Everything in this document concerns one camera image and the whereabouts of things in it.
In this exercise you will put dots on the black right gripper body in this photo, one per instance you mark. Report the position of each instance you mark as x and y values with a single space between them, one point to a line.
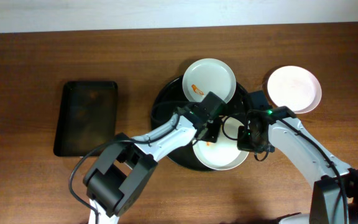
246 142

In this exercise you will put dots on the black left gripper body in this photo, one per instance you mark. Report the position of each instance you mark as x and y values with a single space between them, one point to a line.
213 132

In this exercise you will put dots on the white plate with yellow sauce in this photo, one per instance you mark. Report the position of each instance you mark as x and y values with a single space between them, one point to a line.
220 155

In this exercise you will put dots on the pinkish white plate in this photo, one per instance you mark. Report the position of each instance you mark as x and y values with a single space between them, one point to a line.
294 87

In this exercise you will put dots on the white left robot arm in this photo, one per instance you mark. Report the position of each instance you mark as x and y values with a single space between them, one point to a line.
121 172

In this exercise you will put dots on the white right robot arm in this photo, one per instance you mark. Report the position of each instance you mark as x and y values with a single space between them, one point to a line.
334 182

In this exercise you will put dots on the round black tray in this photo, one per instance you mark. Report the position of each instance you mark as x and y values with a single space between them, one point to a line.
172 96

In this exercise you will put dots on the black rectangular tray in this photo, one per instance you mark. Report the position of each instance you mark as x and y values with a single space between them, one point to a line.
87 117

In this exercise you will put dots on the white plate with red sauce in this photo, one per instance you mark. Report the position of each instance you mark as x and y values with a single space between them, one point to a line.
208 75

